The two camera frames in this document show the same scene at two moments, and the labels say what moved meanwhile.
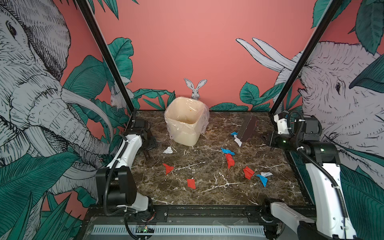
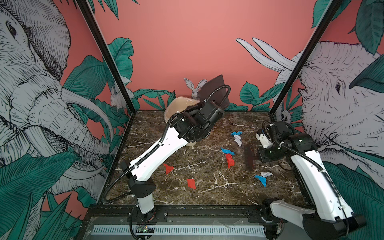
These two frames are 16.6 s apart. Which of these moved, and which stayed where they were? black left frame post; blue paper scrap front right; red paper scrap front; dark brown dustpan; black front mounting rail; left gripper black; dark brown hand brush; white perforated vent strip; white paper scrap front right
Moved: dark brown dustpan; dark brown hand brush; left gripper black
Stayed: white perforated vent strip; black left frame post; red paper scrap front; blue paper scrap front right; black front mounting rail; white paper scrap front right
